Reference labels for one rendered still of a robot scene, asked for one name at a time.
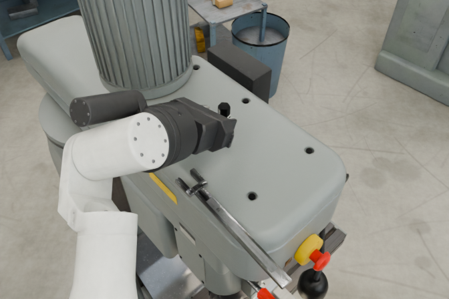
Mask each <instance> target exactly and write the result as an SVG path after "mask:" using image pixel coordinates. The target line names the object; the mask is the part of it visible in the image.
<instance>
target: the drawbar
mask: <svg viewBox="0 0 449 299"><path fill-rule="evenodd" d="M218 109H219V110H220V114H221V115H223V116H225V117H228V116H229V115H230V114H231V107H230V105H229V104H228V103H227V102H221V103H220V104H219V105H218ZM229 118H230V116H229Z"/></svg>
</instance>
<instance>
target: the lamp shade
mask: <svg viewBox="0 0 449 299"><path fill-rule="evenodd" d="M314 273H315V270H314V269H313V268H310V269H308V270H306V271H304V272H302V273H301V275H300V277H299V279H298V282H297V290H298V293H299V295H300V296H301V297H302V299H324V297H325V295H326V294H327V291H328V288H329V284H328V281H327V277H326V275H325V274H324V273H323V272H321V275H320V277H319V279H318V280H314V279H313V275H314Z"/></svg>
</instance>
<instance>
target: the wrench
mask: <svg viewBox="0 0 449 299"><path fill-rule="evenodd" d="M190 174H191V176H192V177H193V178H194V179H195V180H196V181H197V182H198V184H196V185H195V186H193V187H192V188H189V187H188V186H187V184H186V183H185V182H184V181H183V180H182V179H181V178H177V179H175V183H176V184H177V185H178V186H179V187H180V189H181V190H182V191H183V192H184V193H185V194H186V195H187V196H188V197H189V198H190V197H192V196H193V195H195V196H196V197H197V198H198V199H199V200H200V201H201V202H202V203H203V204H204V206H205V207H206V208H207V209H208V210H209V211H210V212H211V213H212V215H213V216H214V217H215V218H216V219H217V220H218V221H219V222H220V223H221V224H222V225H223V226H224V227H225V228H226V229H227V231H228V232H229V233H230V234H231V235H232V236H233V237H234V239H235V240H236V241H237V242H238V243H239V244H240V245H241V246H242V247H243V248H244V249H245V250H246V251H247V252H248V253H249V255H250V256H251V257H252V258H253V259H254V260H255V261H256V262H257V264H258V265H259V266H260V267H261V268H262V269H263V270H264V271H265V272H266V273H267V274H268V275H269V276H270V277H271V279H272V280H273V281H274V282H275V283H276V284H277V285H278V286H279V287H280V289H282V290H283V289H284V288H285V287H286V286H288V285H289V284H290V283H291V282H292V279H291V278H290V277H289V276H288V275H287V274H286V273H285V272H284V271H283V270H282V268H281V267H280V266H279V265H278V264H277V263H276V262H275V261H274V260H273V259H272V258H271V257H270V256H269V255H268V253H266V251H264V249H262V247H260V245H258V243H256V241H255V240H254V239H253V238H252V237H251V236H250V235H249V234H248V233H247V232H246V231H245V230H244V229H243V227H242V226H241V225H240V224H239V223H238V222H237V221H236V220H235V219H234V218H233V217H232V216H231V215H230V214H229V213H228V212H227V211H226V210H225V209H224V208H223V207H222V206H221V205H220V204H219V203H218V201H217V200H216V199H215V198H214V197H213V196H212V195H211V194H210V193H209V192H208V191H207V190H206V189H205V187H207V186H208V183H207V182H206V181H205V180H204V178H203V177H202V176H201V175H200V174H199V173H198V172H197V171H196V170H195V169H194V168H192V169H191V170H190Z"/></svg>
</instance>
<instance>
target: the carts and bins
mask: <svg viewBox="0 0 449 299"><path fill-rule="evenodd" d="M188 6H189V7H190V8H191V9H193V10H194V11H195V12H196V13H197V14H198V15H199V16H200V17H202V18H203V19H204V21H199V22H198V23H197V24H194V25H191V26H189V27H190V44H191V54H192V55H195V56H199V57H201V58H203V59H205V60H206V61H208V58H207V50H208V48H210V47H212V46H214V45H216V44H218V43H220V42H221V41H224V40H227V41H229V42H231V43H232V44H234V45H236V46H237V47H238V48H240V49H242V50H243V51H245V52H246V53H248V54H249V55H251V56H253V57H254V58H255V59H257V60H259V61H260V62H262V63H264V64H265V65H267V66H268V67H270V68H271V69H272V74H271V86H270V92H269V99H270V98H272V97H273V96H274V95H275V93H276V91H277V86H278V82H279V76H280V73H281V67H282V64H283V58H284V54H285V48H286V45H287V39H288V36H289V33H290V32H289V30H290V26H289V24H288V22H286V20H285V19H284V18H282V17H280V16H278V15H276V14H273V13H267V8H268V5H267V4H266V3H264V2H262V1H261V0H188ZM260 10H261V12H259V11H260ZM233 19H234V21H233V22H232V24H231V26H232V30H231V32H230V31H229V30H228V29H227V28H226V27H225V26H224V25H223V24H222V23H226V22H228V21H231V20H233Z"/></svg>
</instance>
